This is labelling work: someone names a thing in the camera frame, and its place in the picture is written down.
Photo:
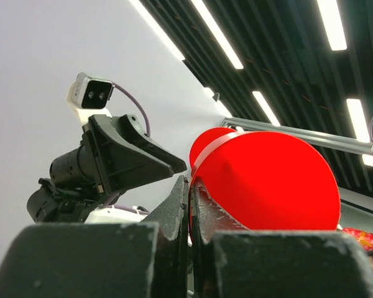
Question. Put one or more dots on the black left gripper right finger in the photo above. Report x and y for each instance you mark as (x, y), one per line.
(231, 261)

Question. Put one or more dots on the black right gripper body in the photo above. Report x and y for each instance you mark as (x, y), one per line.
(125, 156)

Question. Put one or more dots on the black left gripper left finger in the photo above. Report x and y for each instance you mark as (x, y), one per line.
(145, 259)

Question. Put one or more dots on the red plastic wine glass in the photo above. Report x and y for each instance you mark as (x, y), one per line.
(267, 180)

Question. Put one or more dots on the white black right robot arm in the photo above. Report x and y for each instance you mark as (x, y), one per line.
(72, 190)

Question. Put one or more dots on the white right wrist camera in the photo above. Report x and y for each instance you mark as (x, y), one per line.
(88, 96)

